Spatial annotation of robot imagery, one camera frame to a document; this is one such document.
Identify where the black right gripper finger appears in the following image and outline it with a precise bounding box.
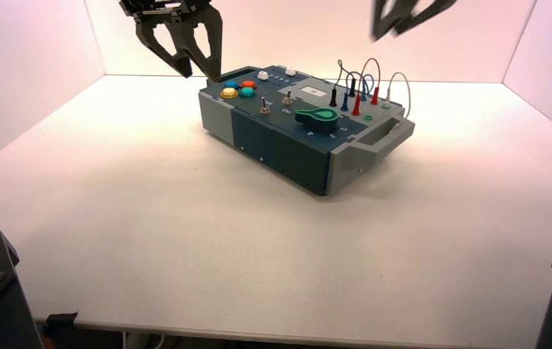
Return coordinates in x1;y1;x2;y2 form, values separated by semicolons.
393;0;460;36
371;0;405;42

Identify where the black jumper wire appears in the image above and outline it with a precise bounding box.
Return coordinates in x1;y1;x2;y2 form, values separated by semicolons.
329;60;358;108

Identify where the blue grey control box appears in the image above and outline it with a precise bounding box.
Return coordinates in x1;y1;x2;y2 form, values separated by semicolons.
198;65;416;197

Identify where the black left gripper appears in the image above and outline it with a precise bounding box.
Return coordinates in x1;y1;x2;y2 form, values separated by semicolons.
118;0;224;84

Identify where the green rotary knob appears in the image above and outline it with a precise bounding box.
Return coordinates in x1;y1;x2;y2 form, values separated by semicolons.
295;108;340;135

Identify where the red jumper wire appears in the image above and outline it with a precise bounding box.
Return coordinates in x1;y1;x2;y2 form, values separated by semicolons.
351;57;382;118

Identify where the blue jumper wire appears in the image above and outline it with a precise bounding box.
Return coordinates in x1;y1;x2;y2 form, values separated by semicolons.
340;71;376;113

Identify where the black table clamp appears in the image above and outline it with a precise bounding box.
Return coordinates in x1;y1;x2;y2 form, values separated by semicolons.
43;312;79;341

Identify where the white jumper wire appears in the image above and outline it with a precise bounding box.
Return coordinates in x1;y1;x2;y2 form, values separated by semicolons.
383;71;412;119

